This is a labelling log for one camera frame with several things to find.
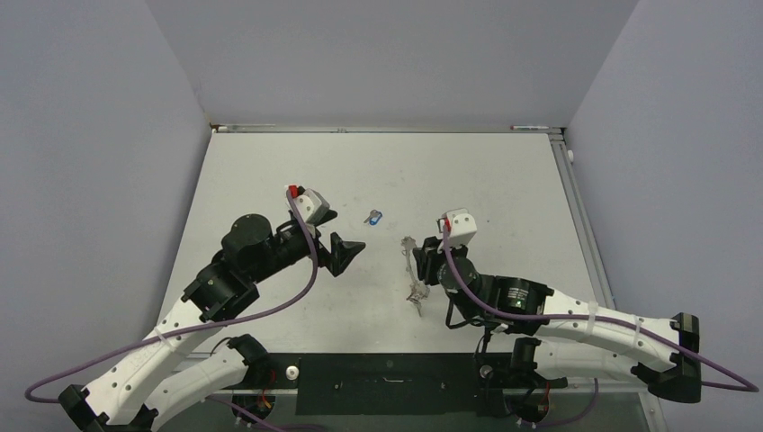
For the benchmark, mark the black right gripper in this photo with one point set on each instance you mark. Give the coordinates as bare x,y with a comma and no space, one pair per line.
429,255

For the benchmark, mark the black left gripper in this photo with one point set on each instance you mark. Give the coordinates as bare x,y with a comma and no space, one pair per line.
341,251

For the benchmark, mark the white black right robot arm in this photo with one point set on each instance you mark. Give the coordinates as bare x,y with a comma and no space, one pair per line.
559,336

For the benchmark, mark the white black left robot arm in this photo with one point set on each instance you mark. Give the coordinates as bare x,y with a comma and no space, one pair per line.
143,390

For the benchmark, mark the blue key tag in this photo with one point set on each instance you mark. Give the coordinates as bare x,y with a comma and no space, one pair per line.
375,219

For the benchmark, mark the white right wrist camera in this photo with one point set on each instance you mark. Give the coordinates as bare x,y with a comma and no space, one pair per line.
460,226

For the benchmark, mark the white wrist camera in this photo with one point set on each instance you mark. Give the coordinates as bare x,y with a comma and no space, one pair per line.
313,208
460,226

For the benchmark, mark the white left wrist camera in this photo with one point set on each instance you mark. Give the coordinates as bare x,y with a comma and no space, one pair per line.
313,208

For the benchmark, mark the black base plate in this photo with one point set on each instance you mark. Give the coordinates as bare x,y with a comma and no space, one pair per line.
398,384

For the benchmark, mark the aluminium right side rail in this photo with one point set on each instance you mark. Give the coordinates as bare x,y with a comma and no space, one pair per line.
594,264

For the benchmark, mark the aluminium rail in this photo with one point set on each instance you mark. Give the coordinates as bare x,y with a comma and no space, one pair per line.
275,128
594,264

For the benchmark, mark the aluminium back rail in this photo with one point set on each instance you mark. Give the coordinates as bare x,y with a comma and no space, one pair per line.
275,128

